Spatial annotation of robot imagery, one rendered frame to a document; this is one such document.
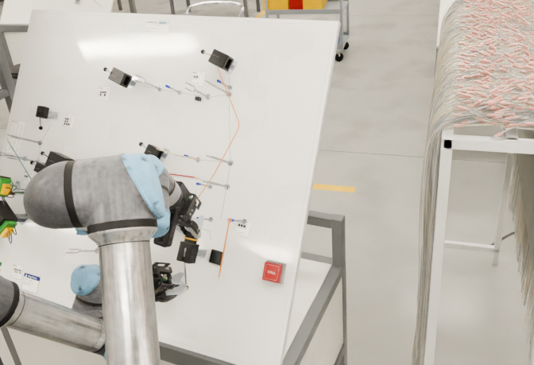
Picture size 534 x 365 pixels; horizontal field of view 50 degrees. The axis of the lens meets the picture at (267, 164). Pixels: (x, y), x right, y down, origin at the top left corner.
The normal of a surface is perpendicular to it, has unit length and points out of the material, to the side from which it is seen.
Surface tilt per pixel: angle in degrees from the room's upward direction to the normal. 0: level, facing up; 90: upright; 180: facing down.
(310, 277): 0
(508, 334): 0
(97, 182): 46
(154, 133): 54
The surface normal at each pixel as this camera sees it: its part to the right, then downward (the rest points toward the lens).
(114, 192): 0.11, -0.17
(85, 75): -0.37, -0.14
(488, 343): -0.07, -0.87
